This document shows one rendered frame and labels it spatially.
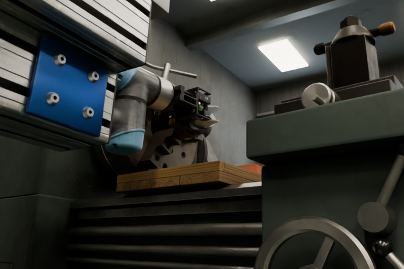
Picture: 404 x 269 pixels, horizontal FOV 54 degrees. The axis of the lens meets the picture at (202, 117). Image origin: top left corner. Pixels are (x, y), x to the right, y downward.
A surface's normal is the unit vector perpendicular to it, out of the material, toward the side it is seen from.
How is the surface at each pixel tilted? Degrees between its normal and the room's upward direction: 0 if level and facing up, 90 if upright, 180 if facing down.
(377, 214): 90
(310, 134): 90
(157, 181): 90
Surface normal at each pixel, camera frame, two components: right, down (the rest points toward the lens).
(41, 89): 0.83, -0.15
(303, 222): -0.63, -0.29
